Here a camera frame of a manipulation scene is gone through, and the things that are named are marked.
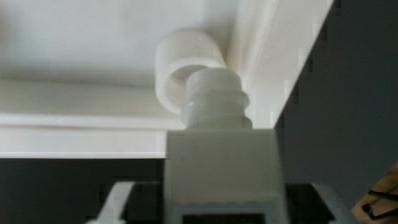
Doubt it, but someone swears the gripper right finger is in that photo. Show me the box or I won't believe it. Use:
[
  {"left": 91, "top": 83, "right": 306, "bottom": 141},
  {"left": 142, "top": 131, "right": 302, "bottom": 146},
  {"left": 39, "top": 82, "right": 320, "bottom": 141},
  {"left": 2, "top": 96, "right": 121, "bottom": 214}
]
[{"left": 313, "top": 183, "right": 359, "bottom": 224}]

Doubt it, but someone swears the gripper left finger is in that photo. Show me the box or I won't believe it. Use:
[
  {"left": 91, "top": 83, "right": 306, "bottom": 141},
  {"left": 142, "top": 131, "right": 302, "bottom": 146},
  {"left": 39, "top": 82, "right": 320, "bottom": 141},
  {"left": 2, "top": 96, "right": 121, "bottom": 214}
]
[{"left": 87, "top": 181, "right": 135, "bottom": 224}]

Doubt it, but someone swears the white leg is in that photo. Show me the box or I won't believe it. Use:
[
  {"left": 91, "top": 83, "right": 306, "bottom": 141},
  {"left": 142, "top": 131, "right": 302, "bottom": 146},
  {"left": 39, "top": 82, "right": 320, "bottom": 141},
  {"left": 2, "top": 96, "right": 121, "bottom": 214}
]
[{"left": 164, "top": 68, "right": 290, "bottom": 224}]

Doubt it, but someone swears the white square tabletop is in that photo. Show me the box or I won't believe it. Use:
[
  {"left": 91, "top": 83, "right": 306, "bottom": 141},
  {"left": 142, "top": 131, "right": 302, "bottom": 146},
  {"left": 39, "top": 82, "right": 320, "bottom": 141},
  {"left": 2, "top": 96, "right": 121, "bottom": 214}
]
[{"left": 0, "top": 0, "right": 338, "bottom": 158}]

